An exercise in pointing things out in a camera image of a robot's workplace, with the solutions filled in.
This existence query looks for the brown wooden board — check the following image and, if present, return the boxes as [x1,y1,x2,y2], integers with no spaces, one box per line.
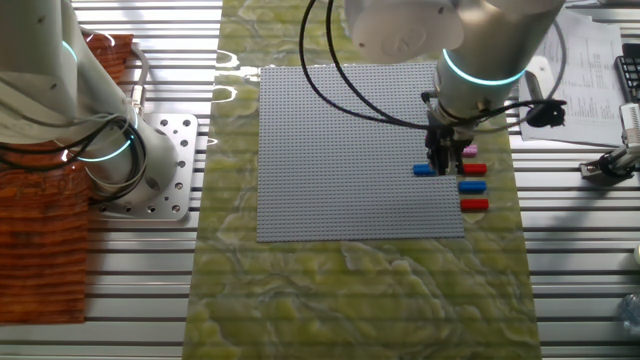
[0,33,135,326]

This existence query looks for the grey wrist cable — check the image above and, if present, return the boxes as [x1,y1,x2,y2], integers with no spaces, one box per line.
[499,19,569,134]

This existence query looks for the black keyboard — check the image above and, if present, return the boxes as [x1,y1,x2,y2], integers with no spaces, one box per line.
[613,42,640,104]

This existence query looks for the black base cable bundle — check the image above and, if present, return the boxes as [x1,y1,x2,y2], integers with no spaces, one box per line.
[0,117,149,206]

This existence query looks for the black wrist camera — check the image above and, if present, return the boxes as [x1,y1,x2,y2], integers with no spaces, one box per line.
[524,99,569,129]

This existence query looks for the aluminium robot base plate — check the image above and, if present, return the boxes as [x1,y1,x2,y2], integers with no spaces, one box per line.
[92,112,200,222]

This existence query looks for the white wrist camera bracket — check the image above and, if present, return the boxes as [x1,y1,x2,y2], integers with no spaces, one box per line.
[524,54,550,104]

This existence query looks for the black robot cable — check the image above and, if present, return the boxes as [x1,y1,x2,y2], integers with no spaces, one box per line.
[297,0,434,132]
[324,0,434,129]

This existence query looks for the printed paper sheets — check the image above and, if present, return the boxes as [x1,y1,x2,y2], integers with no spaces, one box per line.
[517,4,629,148]

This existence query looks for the green marble pattern mat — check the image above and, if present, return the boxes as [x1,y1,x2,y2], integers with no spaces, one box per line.
[180,0,544,360]

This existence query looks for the clear plastic water bottle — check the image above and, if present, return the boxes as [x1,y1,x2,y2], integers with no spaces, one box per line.
[618,292,640,336]

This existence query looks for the grey base hose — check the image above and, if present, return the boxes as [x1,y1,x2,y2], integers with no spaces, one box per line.
[128,42,151,114]

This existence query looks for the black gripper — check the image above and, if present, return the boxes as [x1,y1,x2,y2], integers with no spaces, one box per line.
[424,121,475,177]

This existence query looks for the metal camera mount clamp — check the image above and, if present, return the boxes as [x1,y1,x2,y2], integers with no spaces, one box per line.
[578,144,640,180]

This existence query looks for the grey ribbed camera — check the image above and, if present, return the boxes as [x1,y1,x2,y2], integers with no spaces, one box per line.
[618,102,640,151]

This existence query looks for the grey Lego baseplate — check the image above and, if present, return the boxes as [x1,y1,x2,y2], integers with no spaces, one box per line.
[256,62,466,244]

